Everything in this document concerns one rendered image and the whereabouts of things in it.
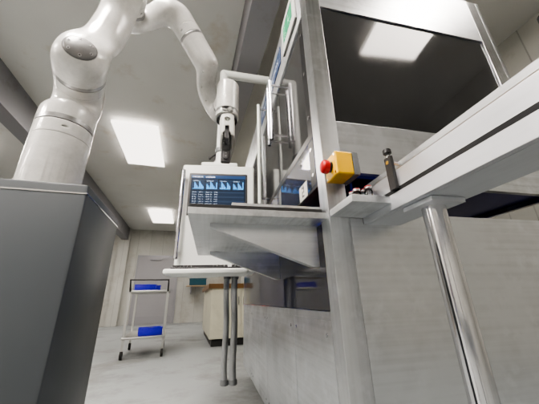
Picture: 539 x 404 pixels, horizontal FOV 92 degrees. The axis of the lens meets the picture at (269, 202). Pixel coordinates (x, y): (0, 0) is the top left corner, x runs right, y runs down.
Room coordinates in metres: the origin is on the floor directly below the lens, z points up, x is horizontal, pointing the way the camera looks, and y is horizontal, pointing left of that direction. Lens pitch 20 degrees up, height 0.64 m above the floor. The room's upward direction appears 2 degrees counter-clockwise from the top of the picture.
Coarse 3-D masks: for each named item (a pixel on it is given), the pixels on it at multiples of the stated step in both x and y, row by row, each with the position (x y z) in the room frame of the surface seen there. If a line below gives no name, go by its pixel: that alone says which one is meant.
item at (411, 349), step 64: (384, 256) 0.77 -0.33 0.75; (512, 256) 0.87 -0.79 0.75; (256, 320) 2.02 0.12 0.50; (320, 320) 0.87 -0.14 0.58; (384, 320) 0.76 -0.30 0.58; (512, 320) 0.85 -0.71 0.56; (256, 384) 2.04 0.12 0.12; (320, 384) 0.91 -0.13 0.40; (384, 384) 0.75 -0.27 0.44; (448, 384) 0.79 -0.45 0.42; (512, 384) 0.84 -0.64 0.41
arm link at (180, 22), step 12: (156, 0) 0.62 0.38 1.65; (168, 0) 0.62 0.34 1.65; (144, 12) 0.64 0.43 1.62; (156, 12) 0.63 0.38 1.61; (168, 12) 0.63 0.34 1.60; (180, 12) 0.64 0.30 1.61; (144, 24) 0.65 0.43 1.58; (156, 24) 0.66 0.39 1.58; (168, 24) 0.66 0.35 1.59; (180, 24) 0.65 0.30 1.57; (192, 24) 0.66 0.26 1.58; (180, 36) 0.68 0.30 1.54
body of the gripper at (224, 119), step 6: (222, 114) 0.75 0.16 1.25; (228, 114) 0.74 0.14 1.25; (222, 120) 0.74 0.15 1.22; (228, 120) 0.75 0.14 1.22; (234, 120) 0.79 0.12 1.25; (222, 126) 0.74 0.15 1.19; (234, 126) 0.75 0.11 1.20; (222, 132) 0.74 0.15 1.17; (234, 132) 0.75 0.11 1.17; (222, 138) 0.76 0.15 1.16; (234, 138) 0.76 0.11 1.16
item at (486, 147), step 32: (512, 96) 0.32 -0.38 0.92; (448, 128) 0.45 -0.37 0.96; (480, 128) 0.38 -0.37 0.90; (512, 128) 0.34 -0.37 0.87; (384, 160) 0.60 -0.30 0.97; (416, 160) 0.52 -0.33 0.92; (448, 160) 0.45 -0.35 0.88; (480, 160) 0.39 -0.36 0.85; (512, 160) 0.38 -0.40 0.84; (384, 192) 0.64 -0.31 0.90; (416, 192) 0.54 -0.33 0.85; (448, 192) 0.52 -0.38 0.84; (480, 192) 0.52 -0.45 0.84; (384, 224) 0.77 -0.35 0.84
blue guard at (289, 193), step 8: (304, 152) 0.88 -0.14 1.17; (304, 160) 0.89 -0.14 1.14; (296, 168) 0.99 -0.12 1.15; (304, 168) 0.90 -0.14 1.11; (288, 176) 1.10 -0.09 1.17; (296, 176) 0.99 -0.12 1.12; (304, 176) 0.90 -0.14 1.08; (288, 184) 1.11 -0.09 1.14; (296, 184) 1.00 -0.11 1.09; (280, 192) 1.25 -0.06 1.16; (288, 192) 1.11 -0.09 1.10; (296, 192) 1.01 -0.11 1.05; (280, 200) 1.26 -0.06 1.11; (288, 200) 1.12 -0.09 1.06; (296, 200) 1.01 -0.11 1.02
